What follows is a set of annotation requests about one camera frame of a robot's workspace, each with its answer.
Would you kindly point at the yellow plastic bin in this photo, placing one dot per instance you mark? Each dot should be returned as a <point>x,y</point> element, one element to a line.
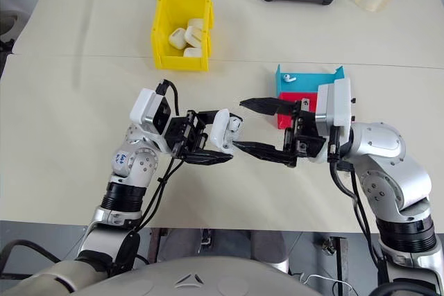
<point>163,36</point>

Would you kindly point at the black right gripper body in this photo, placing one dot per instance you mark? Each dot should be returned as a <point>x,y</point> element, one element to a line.
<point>305,136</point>

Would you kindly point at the red open tray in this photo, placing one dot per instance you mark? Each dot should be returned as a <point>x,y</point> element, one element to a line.
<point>286,122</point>

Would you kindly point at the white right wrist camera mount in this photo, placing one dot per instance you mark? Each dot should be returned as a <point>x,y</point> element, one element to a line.
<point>333,105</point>

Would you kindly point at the grey round post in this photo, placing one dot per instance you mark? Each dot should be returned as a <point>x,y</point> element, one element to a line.
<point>268,247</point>

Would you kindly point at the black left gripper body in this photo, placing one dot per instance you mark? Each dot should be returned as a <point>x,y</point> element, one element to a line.
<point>185,133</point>

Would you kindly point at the small metal clamp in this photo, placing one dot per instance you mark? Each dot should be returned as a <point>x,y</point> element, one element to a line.
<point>206,240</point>

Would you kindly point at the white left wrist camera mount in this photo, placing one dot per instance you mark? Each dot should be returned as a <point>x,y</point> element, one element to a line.
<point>144,105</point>

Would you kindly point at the blue open tray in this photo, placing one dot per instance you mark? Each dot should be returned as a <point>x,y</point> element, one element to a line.
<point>305,82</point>

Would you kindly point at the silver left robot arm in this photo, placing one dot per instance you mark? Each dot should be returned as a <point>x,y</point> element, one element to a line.
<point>138,167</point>

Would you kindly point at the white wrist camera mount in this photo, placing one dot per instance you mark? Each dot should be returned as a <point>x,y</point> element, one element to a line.
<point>333,105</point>
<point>144,105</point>

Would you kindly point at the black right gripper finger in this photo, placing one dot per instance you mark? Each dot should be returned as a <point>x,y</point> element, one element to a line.
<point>263,153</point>
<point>267,106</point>

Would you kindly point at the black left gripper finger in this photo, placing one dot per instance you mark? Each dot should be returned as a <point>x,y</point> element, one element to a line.
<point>208,158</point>
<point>206,117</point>

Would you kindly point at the rusty metal table leg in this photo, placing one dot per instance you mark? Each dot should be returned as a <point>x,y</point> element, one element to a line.
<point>341,265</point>
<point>155,245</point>

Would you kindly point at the grey round object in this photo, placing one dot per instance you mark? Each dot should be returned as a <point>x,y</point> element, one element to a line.
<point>8,25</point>

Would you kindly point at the grey robot torso shell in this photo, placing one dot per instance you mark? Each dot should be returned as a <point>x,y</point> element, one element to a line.
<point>194,278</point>

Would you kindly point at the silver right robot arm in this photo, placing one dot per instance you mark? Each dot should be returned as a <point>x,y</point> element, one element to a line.
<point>385,143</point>

